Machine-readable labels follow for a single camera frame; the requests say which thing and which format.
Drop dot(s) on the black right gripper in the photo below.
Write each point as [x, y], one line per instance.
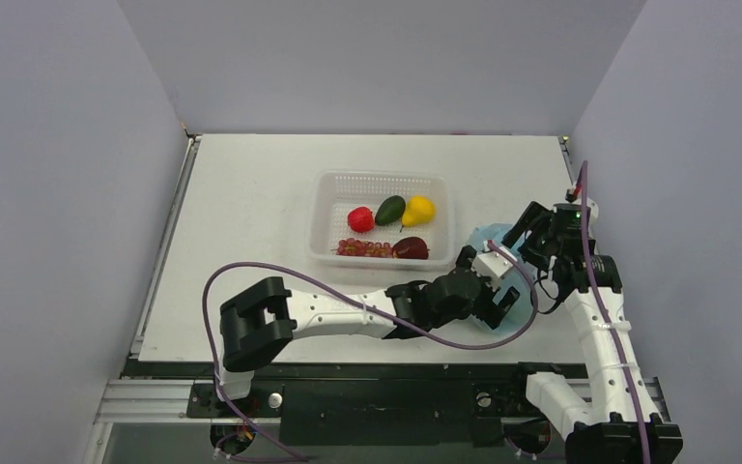
[530, 236]

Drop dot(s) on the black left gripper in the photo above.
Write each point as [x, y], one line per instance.
[495, 309]

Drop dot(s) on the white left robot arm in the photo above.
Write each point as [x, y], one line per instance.
[257, 324]

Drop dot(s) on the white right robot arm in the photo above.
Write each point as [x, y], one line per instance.
[620, 423]

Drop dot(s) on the dark red fake fruit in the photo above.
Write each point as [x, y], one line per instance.
[411, 248]

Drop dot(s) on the yellow fake pear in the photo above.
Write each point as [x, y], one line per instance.
[419, 210]

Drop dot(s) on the dark green fake avocado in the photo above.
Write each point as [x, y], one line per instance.
[390, 211]

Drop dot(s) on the red fake grape bunch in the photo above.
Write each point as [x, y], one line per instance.
[358, 248]

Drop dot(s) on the red fake strawberry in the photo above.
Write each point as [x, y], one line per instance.
[361, 220]

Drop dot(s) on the white perforated plastic basket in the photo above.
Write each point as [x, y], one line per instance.
[337, 192]

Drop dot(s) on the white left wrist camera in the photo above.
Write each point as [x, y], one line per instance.
[492, 265]

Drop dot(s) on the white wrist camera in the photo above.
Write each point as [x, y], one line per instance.
[576, 196]
[492, 265]

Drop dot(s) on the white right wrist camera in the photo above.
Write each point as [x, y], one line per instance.
[576, 196]

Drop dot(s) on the metal table edge rail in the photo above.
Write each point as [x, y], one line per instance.
[572, 170]

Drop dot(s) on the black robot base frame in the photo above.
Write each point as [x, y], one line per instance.
[365, 404]

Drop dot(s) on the left metal table rail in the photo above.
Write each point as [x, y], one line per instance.
[192, 148]

